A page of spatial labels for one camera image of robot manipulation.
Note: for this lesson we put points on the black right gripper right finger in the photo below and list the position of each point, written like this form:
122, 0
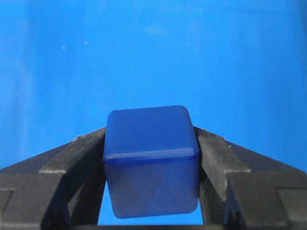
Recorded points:
244, 190

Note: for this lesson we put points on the blue cube block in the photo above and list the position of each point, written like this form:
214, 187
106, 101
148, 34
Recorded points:
151, 160

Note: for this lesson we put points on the blue table cloth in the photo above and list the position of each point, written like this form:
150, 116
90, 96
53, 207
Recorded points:
238, 66

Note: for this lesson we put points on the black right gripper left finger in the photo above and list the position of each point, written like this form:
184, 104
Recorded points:
57, 189

